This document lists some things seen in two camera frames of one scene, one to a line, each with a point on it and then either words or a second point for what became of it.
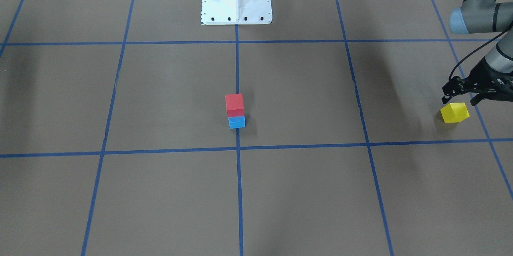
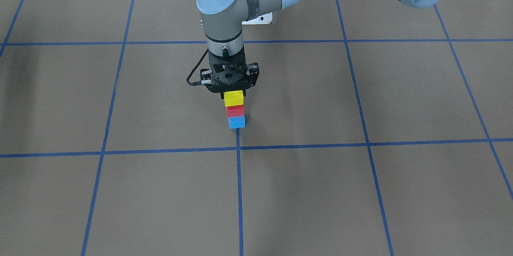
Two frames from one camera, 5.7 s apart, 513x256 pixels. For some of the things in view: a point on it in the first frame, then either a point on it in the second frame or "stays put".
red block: (234, 105) stays put
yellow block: (454, 112) → (233, 98)
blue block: (237, 122) stays put
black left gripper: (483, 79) → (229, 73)
